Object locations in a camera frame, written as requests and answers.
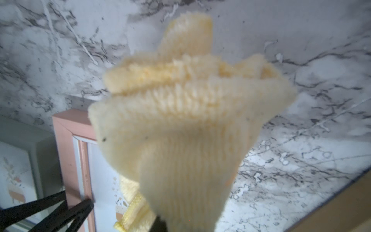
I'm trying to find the tan wooden picture frame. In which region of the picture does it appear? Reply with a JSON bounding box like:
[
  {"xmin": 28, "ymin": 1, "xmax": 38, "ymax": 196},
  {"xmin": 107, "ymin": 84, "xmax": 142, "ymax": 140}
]
[{"xmin": 287, "ymin": 169, "xmax": 371, "ymax": 232}]

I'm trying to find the grey-green picture frame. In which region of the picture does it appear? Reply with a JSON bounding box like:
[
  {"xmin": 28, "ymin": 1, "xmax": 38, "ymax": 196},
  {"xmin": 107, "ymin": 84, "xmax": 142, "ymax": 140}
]
[{"xmin": 0, "ymin": 114, "xmax": 64, "ymax": 232}]

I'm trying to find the yellow cleaning cloth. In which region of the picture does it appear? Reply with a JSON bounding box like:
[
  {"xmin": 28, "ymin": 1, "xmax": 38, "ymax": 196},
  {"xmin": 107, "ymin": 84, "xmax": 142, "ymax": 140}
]
[{"xmin": 88, "ymin": 12, "xmax": 297, "ymax": 232}]

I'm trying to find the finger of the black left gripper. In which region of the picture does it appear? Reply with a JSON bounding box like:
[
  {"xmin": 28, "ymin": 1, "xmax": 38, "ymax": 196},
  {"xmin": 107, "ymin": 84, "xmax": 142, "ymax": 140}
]
[
  {"xmin": 1, "ymin": 191, "xmax": 66, "ymax": 229},
  {"xmin": 30, "ymin": 199, "xmax": 94, "ymax": 232}
]

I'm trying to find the pink picture frame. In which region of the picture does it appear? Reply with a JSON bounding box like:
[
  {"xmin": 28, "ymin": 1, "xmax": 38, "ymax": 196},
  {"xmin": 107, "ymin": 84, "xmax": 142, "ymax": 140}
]
[{"xmin": 52, "ymin": 109, "xmax": 128, "ymax": 232}]

